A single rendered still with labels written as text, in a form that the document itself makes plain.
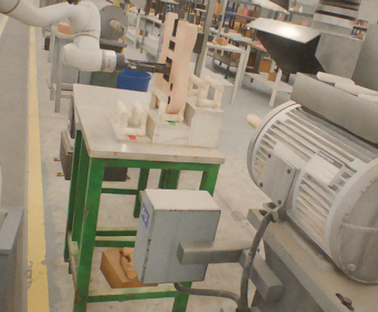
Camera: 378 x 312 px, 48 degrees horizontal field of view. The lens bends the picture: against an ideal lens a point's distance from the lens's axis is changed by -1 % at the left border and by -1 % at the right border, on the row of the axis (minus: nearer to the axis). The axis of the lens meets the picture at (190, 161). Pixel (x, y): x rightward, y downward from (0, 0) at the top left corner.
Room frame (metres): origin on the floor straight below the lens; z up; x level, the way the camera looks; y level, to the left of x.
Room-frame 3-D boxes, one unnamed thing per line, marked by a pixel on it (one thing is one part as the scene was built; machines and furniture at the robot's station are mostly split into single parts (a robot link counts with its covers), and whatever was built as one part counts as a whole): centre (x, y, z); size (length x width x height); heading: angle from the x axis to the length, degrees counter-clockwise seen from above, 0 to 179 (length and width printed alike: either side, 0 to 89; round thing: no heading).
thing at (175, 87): (1.89, 0.16, 1.25); 0.35 x 0.04 x 0.40; 22
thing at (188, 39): (1.77, 0.11, 1.40); 0.07 x 0.04 x 0.09; 22
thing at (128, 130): (1.74, 0.27, 0.96); 0.11 x 0.03 x 0.03; 113
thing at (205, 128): (1.95, 0.02, 1.02); 0.27 x 0.15 x 0.17; 23
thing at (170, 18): (2.01, 0.21, 1.41); 0.07 x 0.04 x 0.10; 22
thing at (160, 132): (1.89, 0.16, 0.98); 0.27 x 0.16 x 0.09; 23
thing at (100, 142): (1.92, 0.24, 0.55); 0.62 x 0.58 x 0.76; 23
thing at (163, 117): (1.81, 0.12, 1.04); 0.11 x 0.03 x 0.03; 113
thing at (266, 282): (0.80, -0.20, 1.02); 0.13 x 0.04 x 0.04; 23
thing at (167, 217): (0.83, -0.05, 0.99); 0.24 x 0.21 x 0.26; 23
